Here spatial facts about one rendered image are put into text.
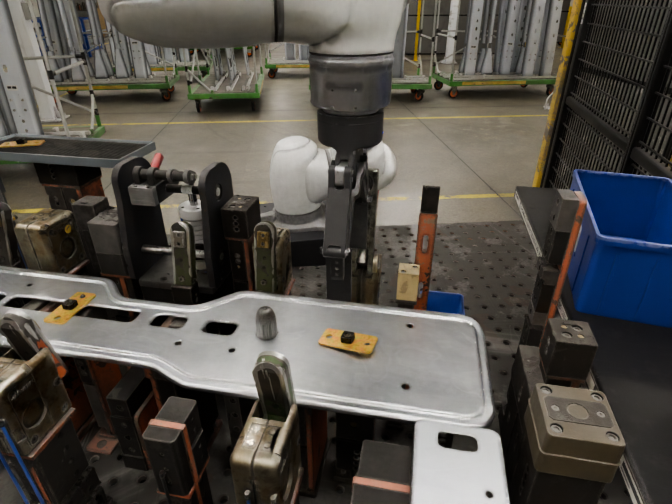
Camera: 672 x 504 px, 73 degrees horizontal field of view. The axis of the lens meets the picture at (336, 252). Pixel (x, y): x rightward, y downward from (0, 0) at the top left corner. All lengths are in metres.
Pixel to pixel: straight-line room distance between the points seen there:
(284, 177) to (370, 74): 0.93
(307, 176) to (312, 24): 0.94
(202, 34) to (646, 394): 0.64
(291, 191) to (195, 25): 0.97
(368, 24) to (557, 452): 0.47
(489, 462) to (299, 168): 1.01
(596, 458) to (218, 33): 0.56
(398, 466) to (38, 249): 0.76
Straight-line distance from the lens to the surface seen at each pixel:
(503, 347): 1.22
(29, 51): 7.31
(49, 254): 1.03
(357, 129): 0.51
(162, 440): 0.62
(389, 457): 0.59
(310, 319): 0.74
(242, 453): 0.52
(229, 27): 0.48
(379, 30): 0.49
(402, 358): 0.68
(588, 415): 0.59
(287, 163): 1.38
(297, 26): 0.48
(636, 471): 0.60
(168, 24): 0.48
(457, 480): 0.56
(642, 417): 0.66
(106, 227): 0.96
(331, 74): 0.49
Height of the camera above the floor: 1.45
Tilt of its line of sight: 29 degrees down
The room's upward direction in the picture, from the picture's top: straight up
